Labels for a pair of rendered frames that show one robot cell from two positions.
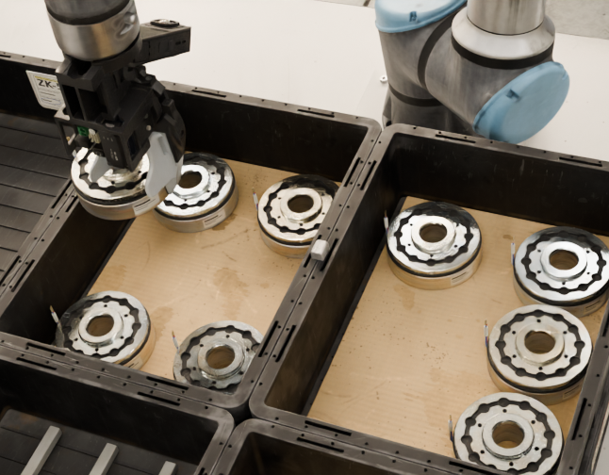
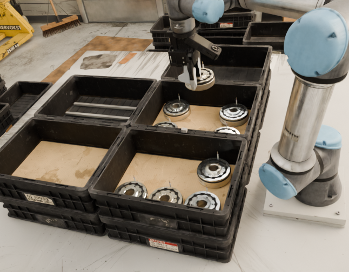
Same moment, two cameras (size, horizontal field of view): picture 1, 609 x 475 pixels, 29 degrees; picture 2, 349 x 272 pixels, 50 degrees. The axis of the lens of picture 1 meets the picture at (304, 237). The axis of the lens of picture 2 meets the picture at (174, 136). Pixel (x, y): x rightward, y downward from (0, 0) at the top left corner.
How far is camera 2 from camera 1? 1.15 m
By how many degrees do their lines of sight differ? 59
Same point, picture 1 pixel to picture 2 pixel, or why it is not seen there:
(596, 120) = (343, 251)
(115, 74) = (180, 40)
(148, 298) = (193, 116)
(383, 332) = (180, 167)
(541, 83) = (272, 175)
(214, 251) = (212, 126)
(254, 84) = not seen: hidden behind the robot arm
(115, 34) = (173, 26)
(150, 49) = (193, 44)
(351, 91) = not seen: hidden behind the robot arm
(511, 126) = (262, 179)
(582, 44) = not seen: outside the picture
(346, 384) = (161, 161)
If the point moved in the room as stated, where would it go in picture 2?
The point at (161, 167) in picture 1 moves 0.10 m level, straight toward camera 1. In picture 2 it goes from (186, 77) to (158, 86)
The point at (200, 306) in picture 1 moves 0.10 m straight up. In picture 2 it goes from (190, 127) to (187, 104)
